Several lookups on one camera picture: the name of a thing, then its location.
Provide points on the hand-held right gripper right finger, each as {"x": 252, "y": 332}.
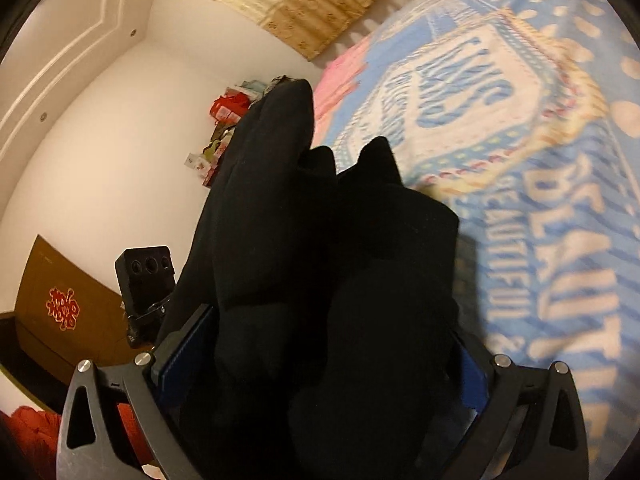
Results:
{"x": 472, "y": 377}

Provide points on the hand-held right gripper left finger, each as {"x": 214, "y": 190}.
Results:
{"x": 184, "y": 357}

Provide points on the black knit garment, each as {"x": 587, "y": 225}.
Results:
{"x": 310, "y": 260}

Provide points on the red paper door ornament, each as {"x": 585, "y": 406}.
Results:
{"x": 62, "y": 308}

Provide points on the brown wooden door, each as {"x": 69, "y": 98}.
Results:
{"x": 75, "y": 330}

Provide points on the red cloth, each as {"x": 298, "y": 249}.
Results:
{"x": 35, "y": 425}

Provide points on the pile of gift boxes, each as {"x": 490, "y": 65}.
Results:
{"x": 230, "y": 115}

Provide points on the blue printed blanket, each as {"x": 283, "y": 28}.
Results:
{"x": 525, "y": 135}

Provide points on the pink blanket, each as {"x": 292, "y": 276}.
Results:
{"x": 337, "y": 77}

